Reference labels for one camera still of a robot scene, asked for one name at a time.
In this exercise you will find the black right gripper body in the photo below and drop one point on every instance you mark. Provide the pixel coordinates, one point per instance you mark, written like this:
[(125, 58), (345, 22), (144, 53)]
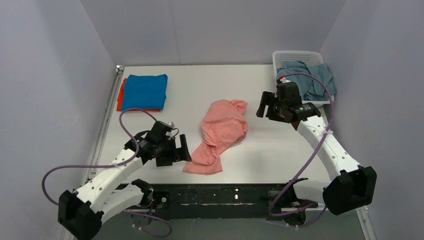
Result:
[(274, 105)]

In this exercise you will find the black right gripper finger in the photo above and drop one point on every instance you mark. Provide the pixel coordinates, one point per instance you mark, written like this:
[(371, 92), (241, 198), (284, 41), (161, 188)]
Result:
[(277, 113), (264, 104)]

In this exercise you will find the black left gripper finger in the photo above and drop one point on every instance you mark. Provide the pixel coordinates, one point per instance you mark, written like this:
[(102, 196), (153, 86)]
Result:
[(183, 151), (164, 161)]

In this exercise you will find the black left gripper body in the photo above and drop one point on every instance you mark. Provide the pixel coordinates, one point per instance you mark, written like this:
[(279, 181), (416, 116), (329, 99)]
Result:
[(173, 151)]

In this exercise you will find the pink t shirt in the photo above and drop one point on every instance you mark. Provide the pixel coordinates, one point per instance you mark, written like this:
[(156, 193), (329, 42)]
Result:
[(223, 126)]

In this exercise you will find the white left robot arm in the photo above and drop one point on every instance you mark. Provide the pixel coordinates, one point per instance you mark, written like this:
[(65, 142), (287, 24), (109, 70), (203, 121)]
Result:
[(84, 211)]

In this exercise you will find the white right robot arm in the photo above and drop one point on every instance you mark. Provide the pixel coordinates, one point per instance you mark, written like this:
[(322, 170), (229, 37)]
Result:
[(350, 184)]

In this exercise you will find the grey-blue t shirt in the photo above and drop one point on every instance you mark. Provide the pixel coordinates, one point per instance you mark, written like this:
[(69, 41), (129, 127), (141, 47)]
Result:
[(311, 80)]

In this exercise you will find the white plastic basket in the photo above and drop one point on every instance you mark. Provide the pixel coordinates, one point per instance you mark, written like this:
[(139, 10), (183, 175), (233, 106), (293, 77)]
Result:
[(311, 58)]

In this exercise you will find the folded blue t shirt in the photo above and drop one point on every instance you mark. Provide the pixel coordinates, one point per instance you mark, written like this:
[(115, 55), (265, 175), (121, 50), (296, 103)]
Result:
[(145, 92)]

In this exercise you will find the folded orange t shirt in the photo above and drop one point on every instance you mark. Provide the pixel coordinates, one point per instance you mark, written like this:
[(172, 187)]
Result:
[(121, 96)]

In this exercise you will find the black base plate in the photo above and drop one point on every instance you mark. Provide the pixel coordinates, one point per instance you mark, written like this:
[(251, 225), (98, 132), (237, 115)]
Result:
[(212, 201)]

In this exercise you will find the aluminium frame rail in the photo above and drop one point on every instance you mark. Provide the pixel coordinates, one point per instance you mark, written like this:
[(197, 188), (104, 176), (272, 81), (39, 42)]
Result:
[(272, 152)]

